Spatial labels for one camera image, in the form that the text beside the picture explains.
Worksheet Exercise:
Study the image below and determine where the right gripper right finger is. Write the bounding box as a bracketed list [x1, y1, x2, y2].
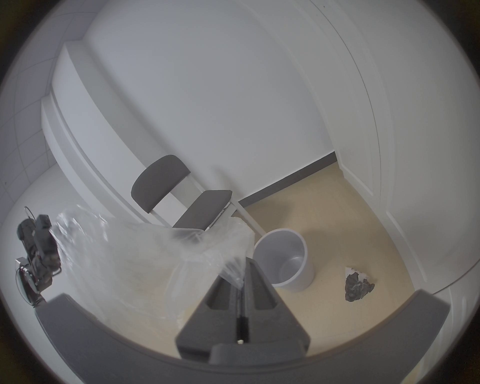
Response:
[243, 258, 312, 358]

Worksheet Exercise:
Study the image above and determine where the white wardrobe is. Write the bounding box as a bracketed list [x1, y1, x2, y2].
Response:
[262, 0, 480, 298]

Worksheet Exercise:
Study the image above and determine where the clear plastic bag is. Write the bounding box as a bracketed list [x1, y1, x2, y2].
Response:
[50, 204, 256, 328]

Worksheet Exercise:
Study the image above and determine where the grey padded white chair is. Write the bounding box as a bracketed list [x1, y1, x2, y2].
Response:
[130, 154, 268, 245]

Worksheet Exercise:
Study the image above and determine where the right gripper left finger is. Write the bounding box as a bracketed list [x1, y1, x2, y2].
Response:
[175, 258, 249, 363]

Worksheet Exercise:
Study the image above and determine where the white trash bin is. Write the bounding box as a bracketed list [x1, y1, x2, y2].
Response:
[252, 229, 316, 293]

